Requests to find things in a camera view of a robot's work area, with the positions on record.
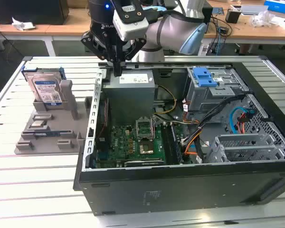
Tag grey wire bundle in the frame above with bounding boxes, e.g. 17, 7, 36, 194
154, 114, 200, 124

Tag grey power supply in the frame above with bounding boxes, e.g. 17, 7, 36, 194
102, 70, 155, 126

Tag grey tray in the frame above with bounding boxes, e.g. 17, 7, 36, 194
239, 4, 269, 16

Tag orange wire bundle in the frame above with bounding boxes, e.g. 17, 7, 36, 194
184, 137, 200, 157

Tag black RAM slot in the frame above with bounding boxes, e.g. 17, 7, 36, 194
165, 124, 174, 164
161, 124, 169, 164

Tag blue cardboard box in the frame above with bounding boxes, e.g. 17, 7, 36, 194
263, 0, 285, 14

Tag yellow wire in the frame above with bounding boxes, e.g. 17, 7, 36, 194
156, 85, 178, 114

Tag metal socket cover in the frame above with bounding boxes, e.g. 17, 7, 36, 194
135, 117, 155, 141

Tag green motherboard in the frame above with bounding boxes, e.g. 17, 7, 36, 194
95, 123, 183, 168

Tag black PC case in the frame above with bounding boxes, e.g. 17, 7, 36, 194
72, 56, 285, 217

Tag silver CPU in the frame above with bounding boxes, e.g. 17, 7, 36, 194
30, 120, 47, 129

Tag black expansion slot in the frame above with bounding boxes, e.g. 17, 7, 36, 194
123, 159, 166, 167

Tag wooden desk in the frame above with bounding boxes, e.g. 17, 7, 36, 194
0, 0, 285, 46

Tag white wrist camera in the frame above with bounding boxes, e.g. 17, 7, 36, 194
113, 0, 150, 41

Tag CPU socket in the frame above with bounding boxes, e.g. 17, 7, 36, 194
139, 141, 155, 155

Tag metal drive cage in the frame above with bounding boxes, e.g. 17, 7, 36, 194
184, 67, 250, 124

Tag white box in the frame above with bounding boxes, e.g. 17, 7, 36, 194
269, 16, 285, 31

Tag blue drive bracket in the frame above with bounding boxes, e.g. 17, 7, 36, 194
192, 67, 217, 87

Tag grey parts rack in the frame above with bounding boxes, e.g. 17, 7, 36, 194
15, 79, 91, 155

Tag clear plastic bag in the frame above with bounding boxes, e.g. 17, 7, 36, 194
248, 10, 276, 27

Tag crumpled white paper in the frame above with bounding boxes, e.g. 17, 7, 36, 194
11, 16, 36, 31

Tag hard disk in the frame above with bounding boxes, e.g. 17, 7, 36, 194
22, 67, 66, 106

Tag black cable bundle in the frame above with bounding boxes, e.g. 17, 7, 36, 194
181, 91, 254, 147

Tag red black twisted wire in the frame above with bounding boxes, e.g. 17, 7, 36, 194
104, 98, 109, 130

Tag large black box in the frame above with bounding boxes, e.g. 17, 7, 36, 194
0, 0, 69, 26

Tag blue data wire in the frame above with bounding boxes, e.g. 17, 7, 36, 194
229, 106, 255, 135

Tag orange red power wire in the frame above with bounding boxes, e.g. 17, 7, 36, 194
237, 109, 255, 133

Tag metal disk bay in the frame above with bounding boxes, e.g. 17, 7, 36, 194
208, 134, 285, 163

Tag black speaker box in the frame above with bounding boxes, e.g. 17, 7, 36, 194
201, 7, 214, 24

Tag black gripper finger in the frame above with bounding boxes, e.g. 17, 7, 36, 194
80, 32, 118, 76
117, 38, 147, 77

